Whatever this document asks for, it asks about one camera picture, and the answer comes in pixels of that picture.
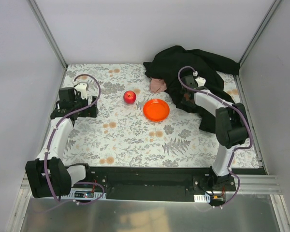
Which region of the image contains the right aluminium frame post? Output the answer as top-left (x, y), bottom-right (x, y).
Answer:
top-left (239, 0), bottom-right (283, 67)

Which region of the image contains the purple cable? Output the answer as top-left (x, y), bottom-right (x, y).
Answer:
top-left (177, 66), bottom-right (254, 213)
top-left (33, 73), bottom-right (105, 213)

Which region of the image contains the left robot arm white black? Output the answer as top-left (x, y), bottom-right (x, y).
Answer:
top-left (25, 83), bottom-right (98, 200)

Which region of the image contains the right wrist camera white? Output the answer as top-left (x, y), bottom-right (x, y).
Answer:
top-left (193, 71), bottom-right (206, 87)

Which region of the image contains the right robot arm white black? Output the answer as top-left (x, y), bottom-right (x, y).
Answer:
top-left (178, 71), bottom-right (253, 189)

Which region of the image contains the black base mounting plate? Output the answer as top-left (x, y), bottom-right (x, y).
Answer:
top-left (74, 167), bottom-right (236, 202)

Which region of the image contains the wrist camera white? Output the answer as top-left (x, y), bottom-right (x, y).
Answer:
top-left (73, 82), bottom-right (89, 100)
top-left (193, 71), bottom-right (206, 87)

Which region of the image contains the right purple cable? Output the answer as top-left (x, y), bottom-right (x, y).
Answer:
top-left (177, 66), bottom-right (254, 213)

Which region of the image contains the floral patterned table mat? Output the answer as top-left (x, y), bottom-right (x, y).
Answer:
top-left (60, 63), bottom-right (261, 168)

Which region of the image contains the black cloth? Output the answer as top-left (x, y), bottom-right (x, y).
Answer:
top-left (143, 45), bottom-right (240, 134)

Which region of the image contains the orange plastic plate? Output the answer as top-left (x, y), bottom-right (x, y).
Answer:
top-left (143, 99), bottom-right (170, 122)

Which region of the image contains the aluminium frame post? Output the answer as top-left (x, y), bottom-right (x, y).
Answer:
top-left (239, 0), bottom-right (283, 67)
top-left (26, 0), bottom-right (68, 70)

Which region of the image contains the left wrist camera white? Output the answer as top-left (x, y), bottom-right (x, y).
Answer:
top-left (73, 82), bottom-right (89, 100)

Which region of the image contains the left white cable duct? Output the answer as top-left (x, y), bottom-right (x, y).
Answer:
top-left (61, 190), bottom-right (107, 201)

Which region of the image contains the white cable duct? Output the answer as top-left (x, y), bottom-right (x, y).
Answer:
top-left (61, 190), bottom-right (107, 201)
top-left (193, 194), bottom-right (211, 203)

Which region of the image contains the red apple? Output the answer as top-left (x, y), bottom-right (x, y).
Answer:
top-left (123, 90), bottom-right (137, 104)

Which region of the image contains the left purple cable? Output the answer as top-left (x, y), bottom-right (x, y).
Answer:
top-left (33, 73), bottom-right (105, 213)

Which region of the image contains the right white cable duct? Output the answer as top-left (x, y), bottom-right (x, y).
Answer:
top-left (193, 194), bottom-right (211, 203)

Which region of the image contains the pink cloth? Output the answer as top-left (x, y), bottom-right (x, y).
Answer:
top-left (149, 78), bottom-right (167, 93)

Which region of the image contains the left aluminium frame post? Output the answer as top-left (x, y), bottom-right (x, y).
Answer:
top-left (26, 0), bottom-right (68, 70)

